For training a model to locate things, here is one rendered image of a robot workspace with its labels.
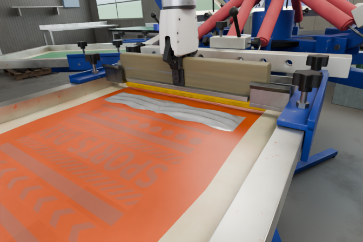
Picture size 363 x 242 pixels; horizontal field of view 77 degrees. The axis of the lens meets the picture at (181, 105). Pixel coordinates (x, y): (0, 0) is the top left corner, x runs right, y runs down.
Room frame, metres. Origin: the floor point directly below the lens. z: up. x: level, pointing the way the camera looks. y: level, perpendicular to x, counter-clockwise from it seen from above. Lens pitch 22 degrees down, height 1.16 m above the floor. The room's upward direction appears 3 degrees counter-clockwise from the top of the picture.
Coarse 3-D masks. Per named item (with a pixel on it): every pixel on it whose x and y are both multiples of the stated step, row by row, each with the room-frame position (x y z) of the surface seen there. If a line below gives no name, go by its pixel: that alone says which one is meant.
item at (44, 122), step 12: (108, 96) 0.59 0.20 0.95; (156, 96) 0.57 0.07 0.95; (168, 96) 0.57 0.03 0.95; (180, 96) 0.56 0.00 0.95; (72, 108) 0.51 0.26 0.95; (84, 108) 0.51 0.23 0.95; (132, 108) 0.49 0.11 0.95; (36, 120) 0.45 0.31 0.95; (48, 120) 0.45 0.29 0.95; (60, 120) 0.44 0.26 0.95; (12, 132) 0.40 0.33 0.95; (24, 132) 0.40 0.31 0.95; (0, 144) 0.35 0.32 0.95
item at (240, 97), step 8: (128, 80) 0.62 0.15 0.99; (136, 80) 0.60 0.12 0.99; (144, 80) 0.59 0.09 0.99; (152, 80) 0.58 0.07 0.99; (168, 88) 0.54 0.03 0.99; (176, 88) 0.52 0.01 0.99; (184, 88) 0.51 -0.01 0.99; (192, 88) 0.50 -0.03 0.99; (200, 88) 0.50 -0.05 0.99; (216, 96) 0.46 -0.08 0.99; (224, 96) 0.45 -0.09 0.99; (232, 96) 0.44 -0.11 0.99; (240, 96) 0.43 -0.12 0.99; (248, 96) 0.43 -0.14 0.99
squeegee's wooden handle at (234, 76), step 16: (128, 64) 0.63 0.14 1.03; (144, 64) 0.60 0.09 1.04; (160, 64) 0.57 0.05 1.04; (192, 64) 0.51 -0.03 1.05; (208, 64) 0.49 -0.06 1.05; (224, 64) 0.47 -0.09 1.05; (240, 64) 0.45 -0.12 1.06; (256, 64) 0.43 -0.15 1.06; (160, 80) 0.57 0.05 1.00; (192, 80) 0.51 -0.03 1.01; (208, 80) 0.49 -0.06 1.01; (224, 80) 0.47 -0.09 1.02; (240, 80) 0.45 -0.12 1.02; (256, 80) 0.43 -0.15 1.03
